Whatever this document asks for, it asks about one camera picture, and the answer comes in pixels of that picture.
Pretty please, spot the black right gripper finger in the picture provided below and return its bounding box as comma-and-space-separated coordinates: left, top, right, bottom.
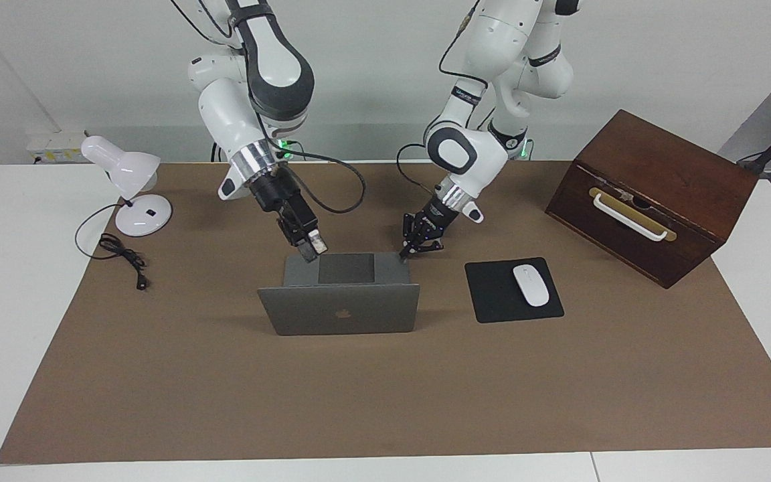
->
277, 214, 316, 263
293, 208, 328, 256

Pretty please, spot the silver Apple laptop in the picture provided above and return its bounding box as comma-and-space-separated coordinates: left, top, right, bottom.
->
257, 252, 421, 337

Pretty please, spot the black mouse pad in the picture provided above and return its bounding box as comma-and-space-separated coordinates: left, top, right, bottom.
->
464, 257, 565, 324

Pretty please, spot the white computer mouse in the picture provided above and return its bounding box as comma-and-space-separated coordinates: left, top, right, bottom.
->
513, 264, 551, 308

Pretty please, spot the white desk lamp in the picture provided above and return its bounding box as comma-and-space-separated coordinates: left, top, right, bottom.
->
80, 135, 173, 238

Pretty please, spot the brown table mat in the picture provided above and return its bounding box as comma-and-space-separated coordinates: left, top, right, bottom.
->
0, 161, 771, 465

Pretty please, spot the dark brown wooden box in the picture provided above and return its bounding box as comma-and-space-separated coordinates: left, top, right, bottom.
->
545, 109, 759, 289

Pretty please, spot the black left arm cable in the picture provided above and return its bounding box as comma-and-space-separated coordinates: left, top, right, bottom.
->
397, 0, 490, 210

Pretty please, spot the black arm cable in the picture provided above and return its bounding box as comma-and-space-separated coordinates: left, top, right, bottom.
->
171, 0, 366, 215
397, 0, 490, 210

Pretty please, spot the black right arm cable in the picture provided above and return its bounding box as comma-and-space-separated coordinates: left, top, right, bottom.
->
171, 0, 366, 215

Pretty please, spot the black lamp power cable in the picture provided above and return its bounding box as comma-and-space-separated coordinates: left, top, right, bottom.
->
75, 203, 149, 291

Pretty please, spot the white box handle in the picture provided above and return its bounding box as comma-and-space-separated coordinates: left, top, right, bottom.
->
592, 193, 669, 242

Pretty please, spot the white wall power strip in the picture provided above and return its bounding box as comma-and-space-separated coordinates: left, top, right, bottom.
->
26, 131, 88, 165

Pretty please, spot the gold box handle plate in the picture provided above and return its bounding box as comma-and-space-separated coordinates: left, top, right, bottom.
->
588, 187, 677, 242

